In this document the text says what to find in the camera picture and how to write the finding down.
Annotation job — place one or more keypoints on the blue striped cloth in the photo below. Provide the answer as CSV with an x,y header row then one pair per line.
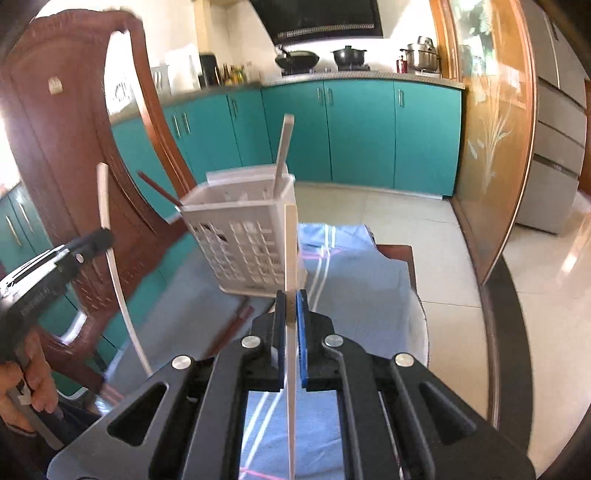
x,y
360,295

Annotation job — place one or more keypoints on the white plastic utensil basket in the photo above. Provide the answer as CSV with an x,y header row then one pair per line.
x,y
231,244

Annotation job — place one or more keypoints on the grey kitchen countertop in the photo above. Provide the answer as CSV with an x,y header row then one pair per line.
x,y
369,76

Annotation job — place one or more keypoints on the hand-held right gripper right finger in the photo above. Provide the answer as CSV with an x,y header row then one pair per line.
x,y
302,337

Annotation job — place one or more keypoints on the teal base cabinets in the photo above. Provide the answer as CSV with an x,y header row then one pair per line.
x,y
360,134

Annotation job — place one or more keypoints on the black cooking pot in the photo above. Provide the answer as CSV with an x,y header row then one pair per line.
x,y
349,56

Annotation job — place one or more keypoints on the white countertop appliance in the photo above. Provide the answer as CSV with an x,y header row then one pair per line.
x,y
182,69

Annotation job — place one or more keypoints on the black wok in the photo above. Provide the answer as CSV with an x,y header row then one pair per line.
x,y
298,58

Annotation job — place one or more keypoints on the person's left hand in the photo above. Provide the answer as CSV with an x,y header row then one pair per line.
x,y
39,374

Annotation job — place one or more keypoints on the row of condiment bottles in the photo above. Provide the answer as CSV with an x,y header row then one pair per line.
x,y
236,74

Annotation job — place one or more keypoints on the wood-framed glass sliding door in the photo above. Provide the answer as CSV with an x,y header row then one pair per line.
x,y
494,138

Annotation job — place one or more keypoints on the brown chopstick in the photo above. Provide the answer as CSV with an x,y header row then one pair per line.
x,y
159,189
244,316

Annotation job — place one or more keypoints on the black coffee machine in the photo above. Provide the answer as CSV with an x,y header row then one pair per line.
x,y
210,69

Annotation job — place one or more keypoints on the stainless steel pot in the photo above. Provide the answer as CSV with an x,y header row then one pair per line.
x,y
421,57

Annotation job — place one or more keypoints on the gas stove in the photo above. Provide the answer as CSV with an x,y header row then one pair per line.
x,y
323,70

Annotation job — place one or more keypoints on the red bottle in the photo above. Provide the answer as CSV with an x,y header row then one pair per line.
x,y
402,65

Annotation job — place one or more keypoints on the dish rack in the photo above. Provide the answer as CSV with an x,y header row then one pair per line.
x,y
159,77

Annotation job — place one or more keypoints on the black range hood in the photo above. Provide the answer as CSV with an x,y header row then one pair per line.
x,y
314,18

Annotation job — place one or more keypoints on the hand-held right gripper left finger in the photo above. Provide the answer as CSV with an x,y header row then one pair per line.
x,y
278,332

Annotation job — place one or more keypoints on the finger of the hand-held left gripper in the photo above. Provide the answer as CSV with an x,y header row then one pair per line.
x,y
94,243

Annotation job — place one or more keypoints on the silver refrigerator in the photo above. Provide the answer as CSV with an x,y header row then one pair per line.
x,y
554,138

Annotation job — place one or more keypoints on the carved wooden chair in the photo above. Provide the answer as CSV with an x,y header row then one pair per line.
x,y
60,138

